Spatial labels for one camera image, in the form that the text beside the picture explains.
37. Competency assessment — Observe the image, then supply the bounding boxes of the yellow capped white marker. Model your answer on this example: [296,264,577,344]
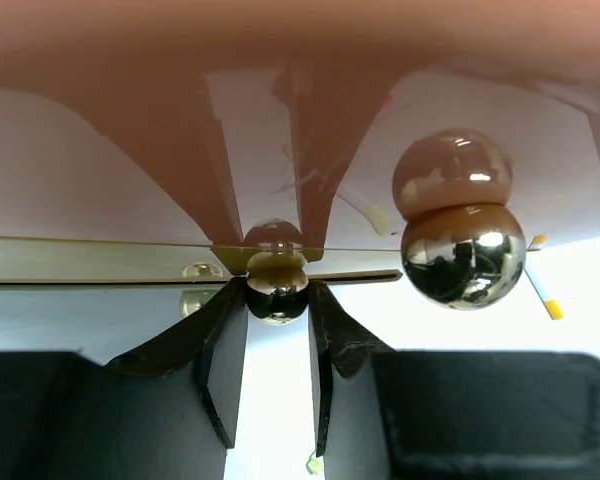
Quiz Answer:
[525,234,564,321]

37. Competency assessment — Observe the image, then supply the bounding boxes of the cream orange drawer box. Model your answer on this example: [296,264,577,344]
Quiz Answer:
[0,1,600,323]

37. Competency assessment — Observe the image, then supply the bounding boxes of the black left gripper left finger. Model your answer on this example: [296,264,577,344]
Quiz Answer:
[0,278,248,479]

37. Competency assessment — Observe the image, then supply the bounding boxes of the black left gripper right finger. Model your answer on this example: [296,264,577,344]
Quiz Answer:
[308,281,600,479]

